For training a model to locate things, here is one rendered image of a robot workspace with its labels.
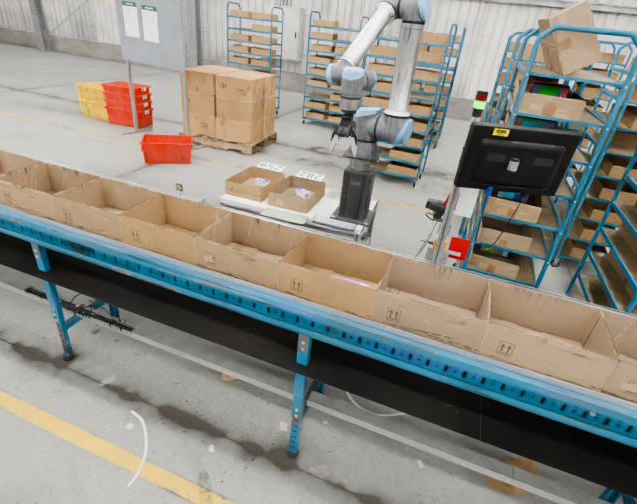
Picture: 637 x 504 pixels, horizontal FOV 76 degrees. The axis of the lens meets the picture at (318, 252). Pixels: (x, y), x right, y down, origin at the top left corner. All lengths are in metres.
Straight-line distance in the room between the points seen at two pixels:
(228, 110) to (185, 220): 4.35
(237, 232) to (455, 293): 1.03
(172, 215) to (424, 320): 1.34
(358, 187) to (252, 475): 1.68
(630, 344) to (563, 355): 0.42
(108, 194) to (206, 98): 4.29
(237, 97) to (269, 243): 4.50
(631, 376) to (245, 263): 1.37
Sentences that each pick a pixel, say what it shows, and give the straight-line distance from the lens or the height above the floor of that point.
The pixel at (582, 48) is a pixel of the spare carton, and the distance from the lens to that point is 2.61.
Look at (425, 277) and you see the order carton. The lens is 1.76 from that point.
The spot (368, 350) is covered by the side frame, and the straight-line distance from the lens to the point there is 1.57.
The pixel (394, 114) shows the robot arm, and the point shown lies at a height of 1.45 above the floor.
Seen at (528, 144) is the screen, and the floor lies 1.49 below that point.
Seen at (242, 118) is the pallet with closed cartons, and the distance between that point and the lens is 6.30.
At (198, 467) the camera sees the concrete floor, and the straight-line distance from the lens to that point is 2.23.
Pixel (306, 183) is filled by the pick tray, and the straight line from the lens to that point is 3.04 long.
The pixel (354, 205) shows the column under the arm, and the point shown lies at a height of 0.86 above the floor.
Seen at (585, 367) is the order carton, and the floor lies 0.99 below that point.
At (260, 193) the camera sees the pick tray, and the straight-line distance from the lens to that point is 2.79.
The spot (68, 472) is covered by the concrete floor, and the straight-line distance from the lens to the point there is 2.37.
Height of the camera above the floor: 1.88
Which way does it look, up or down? 30 degrees down
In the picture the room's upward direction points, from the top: 6 degrees clockwise
